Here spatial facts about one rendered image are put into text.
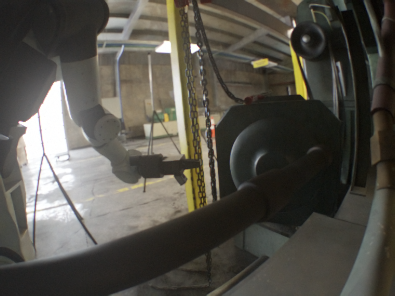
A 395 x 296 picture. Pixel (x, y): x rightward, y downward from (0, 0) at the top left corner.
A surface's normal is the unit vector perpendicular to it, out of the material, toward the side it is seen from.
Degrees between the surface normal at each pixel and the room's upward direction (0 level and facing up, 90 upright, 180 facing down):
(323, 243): 0
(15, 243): 90
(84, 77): 118
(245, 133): 80
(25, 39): 152
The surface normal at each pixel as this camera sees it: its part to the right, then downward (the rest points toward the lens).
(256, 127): -0.65, 0.00
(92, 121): 0.77, 0.48
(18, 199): 0.48, 0.11
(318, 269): -0.10, -0.98
